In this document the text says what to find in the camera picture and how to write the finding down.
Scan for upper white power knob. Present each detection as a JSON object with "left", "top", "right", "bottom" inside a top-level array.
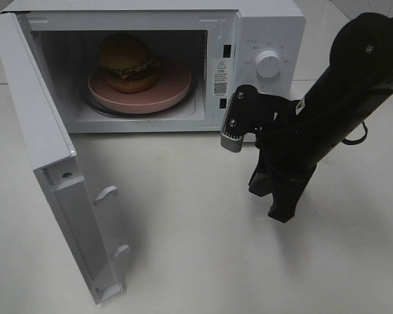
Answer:
[{"left": 255, "top": 49, "right": 282, "bottom": 79}]

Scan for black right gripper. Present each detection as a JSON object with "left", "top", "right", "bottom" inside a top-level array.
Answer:
[{"left": 248, "top": 98, "right": 316, "bottom": 223}]

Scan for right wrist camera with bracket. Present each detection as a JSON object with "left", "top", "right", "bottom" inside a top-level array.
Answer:
[{"left": 221, "top": 84, "right": 286, "bottom": 152}]

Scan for pink round plate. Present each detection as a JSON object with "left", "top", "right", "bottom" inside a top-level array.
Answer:
[{"left": 87, "top": 58, "right": 192, "bottom": 114}]

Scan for burger with yellow bun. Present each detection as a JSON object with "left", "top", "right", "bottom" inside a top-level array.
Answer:
[{"left": 98, "top": 33, "right": 161, "bottom": 94}]

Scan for white microwave oven body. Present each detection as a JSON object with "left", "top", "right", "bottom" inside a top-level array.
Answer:
[{"left": 0, "top": 1, "right": 306, "bottom": 134}]

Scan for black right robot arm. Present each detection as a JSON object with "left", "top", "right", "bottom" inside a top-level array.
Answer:
[{"left": 250, "top": 12, "right": 393, "bottom": 223}]

